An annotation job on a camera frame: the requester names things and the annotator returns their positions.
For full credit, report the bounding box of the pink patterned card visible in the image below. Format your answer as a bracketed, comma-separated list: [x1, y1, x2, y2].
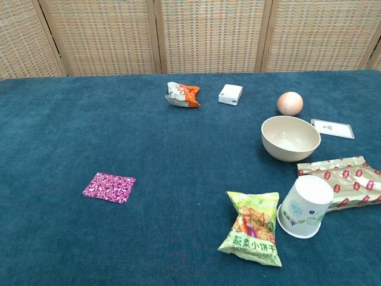
[82, 172, 137, 205]

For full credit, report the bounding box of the orange white snack bag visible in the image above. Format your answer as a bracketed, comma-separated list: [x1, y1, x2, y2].
[164, 82, 201, 108]

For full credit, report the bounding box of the small white box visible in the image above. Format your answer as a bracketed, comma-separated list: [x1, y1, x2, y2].
[217, 83, 243, 106]

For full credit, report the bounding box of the beige bowl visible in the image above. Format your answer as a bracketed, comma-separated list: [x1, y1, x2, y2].
[261, 116, 322, 163]

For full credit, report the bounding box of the blue felt table cover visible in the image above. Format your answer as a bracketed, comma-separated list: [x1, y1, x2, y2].
[0, 68, 381, 286]

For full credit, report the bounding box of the green vegetable biscuit bag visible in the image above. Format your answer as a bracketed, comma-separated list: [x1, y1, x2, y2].
[217, 191, 283, 268]

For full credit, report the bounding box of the peach coloured ball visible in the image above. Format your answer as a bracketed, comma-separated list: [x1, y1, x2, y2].
[277, 91, 304, 117]

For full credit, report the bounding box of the woven bamboo folding screen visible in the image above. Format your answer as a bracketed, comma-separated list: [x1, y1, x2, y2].
[0, 0, 381, 80]

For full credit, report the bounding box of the white paper cup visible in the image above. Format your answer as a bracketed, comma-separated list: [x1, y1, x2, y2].
[276, 175, 335, 240]

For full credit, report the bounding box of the red white snack bag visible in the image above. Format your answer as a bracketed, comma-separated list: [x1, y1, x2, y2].
[296, 155, 381, 213]

